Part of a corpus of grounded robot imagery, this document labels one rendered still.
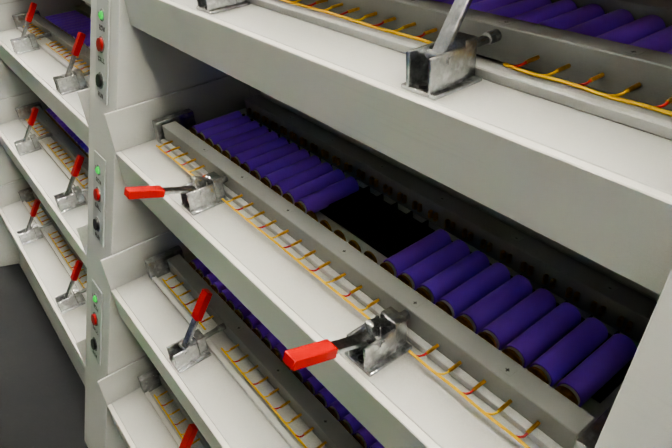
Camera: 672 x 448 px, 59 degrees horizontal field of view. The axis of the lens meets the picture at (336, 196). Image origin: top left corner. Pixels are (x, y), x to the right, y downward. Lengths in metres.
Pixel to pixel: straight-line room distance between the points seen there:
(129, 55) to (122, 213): 0.20
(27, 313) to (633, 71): 1.28
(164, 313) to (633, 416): 0.60
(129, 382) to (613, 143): 0.79
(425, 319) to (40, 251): 1.01
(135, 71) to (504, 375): 0.53
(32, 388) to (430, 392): 0.93
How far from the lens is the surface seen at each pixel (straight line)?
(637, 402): 0.30
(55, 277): 1.24
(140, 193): 0.58
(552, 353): 0.42
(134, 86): 0.75
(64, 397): 1.22
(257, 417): 0.65
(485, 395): 0.41
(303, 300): 0.48
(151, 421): 0.92
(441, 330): 0.42
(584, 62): 0.36
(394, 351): 0.43
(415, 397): 0.41
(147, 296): 0.82
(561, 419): 0.39
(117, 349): 0.91
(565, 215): 0.30
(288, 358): 0.38
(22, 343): 1.35
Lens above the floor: 0.80
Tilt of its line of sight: 22 degrees down
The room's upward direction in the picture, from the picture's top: 10 degrees clockwise
